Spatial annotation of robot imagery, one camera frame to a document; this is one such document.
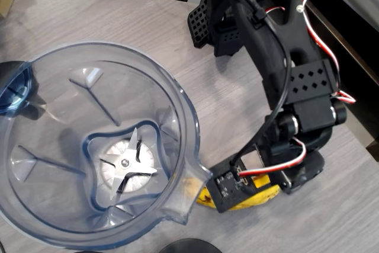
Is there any dark metal rail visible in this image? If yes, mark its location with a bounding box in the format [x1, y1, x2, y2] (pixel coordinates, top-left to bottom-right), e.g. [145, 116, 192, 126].
[304, 0, 379, 88]

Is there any spotted yellow banana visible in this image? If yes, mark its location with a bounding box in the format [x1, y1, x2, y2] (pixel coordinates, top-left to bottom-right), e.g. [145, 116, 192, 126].
[185, 175, 281, 212]

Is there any steel blender blade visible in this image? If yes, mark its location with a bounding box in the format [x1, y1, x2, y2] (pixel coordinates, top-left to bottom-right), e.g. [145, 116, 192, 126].
[98, 127, 158, 201]

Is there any red white gripper servo cable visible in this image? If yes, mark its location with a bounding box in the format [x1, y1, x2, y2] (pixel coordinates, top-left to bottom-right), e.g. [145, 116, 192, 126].
[236, 136, 307, 178]

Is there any red white arm servo cable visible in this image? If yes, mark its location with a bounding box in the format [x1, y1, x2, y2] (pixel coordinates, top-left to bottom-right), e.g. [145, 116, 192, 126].
[296, 0, 356, 106]

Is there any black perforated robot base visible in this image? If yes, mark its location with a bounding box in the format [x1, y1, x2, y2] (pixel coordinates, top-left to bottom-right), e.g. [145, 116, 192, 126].
[187, 0, 246, 57]

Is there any dark brown block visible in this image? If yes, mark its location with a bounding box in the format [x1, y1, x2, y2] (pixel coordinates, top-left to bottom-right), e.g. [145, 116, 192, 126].
[366, 136, 379, 162]

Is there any black round lid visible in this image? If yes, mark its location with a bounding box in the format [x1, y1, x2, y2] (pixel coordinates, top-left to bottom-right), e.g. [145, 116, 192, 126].
[159, 238, 223, 253]

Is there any clear plastic blender jar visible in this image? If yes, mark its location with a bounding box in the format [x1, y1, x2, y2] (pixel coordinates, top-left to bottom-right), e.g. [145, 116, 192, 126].
[0, 41, 213, 251]

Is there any black camera cable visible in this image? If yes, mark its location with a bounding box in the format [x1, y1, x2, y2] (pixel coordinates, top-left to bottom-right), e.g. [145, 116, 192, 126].
[204, 0, 293, 172]

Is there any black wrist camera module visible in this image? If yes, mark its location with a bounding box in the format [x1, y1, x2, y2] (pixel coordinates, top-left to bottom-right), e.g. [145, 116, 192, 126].
[205, 158, 272, 213]

